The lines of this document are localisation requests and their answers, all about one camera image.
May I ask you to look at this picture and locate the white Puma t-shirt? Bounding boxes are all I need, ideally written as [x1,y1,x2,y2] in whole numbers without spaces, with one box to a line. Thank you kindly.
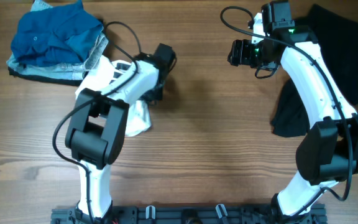
[75,55,152,137]

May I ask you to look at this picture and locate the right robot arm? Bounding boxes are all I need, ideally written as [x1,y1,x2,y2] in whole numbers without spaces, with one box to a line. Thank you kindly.
[227,1,358,223]

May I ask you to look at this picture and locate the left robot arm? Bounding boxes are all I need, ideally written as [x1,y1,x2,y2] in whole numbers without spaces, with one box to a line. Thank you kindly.
[65,44,177,223]

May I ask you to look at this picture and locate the light denim folded jeans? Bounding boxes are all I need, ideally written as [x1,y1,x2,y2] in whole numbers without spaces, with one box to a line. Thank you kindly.
[6,1,108,81]

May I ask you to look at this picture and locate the black folded garment under stack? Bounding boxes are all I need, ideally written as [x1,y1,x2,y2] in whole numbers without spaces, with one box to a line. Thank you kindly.
[8,68,82,86]

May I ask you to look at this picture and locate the black t-shirt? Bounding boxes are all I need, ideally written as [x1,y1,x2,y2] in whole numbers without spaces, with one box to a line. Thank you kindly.
[270,4,358,138]

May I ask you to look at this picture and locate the blue folded shirt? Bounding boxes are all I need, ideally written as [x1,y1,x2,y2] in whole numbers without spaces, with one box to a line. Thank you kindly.
[11,1,103,67]

